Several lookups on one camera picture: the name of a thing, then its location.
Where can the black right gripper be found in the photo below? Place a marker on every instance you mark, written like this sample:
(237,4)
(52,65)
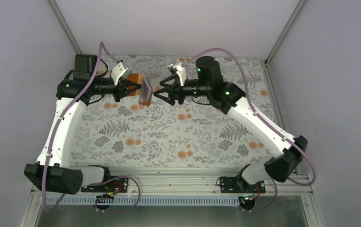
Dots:
(176,92)

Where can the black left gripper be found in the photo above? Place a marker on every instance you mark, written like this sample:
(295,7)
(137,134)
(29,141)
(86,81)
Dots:
(119,90)

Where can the brown leather card holder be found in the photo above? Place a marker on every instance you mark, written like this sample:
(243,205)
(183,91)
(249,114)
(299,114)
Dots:
(145,93)

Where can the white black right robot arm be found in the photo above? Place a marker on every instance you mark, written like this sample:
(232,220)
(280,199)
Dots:
(286,150)

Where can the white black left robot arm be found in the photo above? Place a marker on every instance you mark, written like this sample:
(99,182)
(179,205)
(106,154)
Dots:
(73,97)

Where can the floral patterned table mat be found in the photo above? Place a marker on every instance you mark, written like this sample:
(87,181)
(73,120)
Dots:
(193,134)

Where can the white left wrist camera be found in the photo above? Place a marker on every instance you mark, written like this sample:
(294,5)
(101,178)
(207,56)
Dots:
(121,70)

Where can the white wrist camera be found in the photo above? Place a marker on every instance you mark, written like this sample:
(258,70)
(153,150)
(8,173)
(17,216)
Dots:
(178,70)
(121,70)

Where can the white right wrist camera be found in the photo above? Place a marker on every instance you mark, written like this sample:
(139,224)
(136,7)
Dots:
(178,70)

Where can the aluminium rail frame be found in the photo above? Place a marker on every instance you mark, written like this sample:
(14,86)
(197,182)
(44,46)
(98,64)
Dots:
(151,180)

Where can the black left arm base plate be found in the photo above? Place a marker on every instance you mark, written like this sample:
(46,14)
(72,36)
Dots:
(119,184)

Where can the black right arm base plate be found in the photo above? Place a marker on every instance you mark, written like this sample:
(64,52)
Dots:
(238,185)

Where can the grey slotted cable duct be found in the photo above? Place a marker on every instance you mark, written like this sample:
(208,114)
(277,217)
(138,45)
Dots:
(123,200)

